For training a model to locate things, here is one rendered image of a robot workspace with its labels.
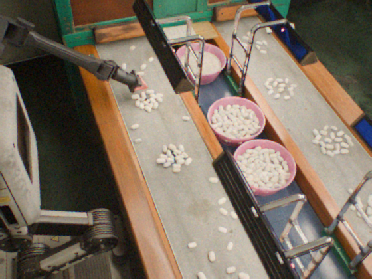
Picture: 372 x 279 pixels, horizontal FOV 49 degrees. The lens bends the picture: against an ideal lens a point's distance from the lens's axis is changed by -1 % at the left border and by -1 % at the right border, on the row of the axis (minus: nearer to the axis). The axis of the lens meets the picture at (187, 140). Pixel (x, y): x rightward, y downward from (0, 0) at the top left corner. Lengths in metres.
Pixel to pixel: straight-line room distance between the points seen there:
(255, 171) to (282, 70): 0.70
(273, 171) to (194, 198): 0.36
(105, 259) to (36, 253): 0.30
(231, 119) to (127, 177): 0.58
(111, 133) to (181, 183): 0.38
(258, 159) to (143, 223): 0.57
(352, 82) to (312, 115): 1.53
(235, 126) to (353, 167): 0.55
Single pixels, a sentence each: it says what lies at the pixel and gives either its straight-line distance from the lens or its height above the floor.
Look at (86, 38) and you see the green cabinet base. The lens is 2.31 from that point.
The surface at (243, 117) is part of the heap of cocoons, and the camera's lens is 1.98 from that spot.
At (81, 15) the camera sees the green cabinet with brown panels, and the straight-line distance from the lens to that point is 2.24.
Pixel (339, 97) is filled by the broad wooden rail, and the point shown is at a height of 0.76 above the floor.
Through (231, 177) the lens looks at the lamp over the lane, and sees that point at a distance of 1.31.
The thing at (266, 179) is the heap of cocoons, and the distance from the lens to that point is 1.76.
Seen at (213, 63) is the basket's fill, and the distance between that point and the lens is 2.24.
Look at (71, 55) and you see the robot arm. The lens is 1.81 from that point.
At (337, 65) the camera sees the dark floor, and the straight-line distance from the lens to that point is 3.68.
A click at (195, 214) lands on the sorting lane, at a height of 0.74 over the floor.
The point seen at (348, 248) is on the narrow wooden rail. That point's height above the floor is 0.74.
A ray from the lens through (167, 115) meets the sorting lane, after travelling 1.94.
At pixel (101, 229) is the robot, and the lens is 1.55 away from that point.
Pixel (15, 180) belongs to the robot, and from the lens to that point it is 1.03.
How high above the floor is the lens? 2.16
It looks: 50 degrees down
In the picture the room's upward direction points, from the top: 5 degrees clockwise
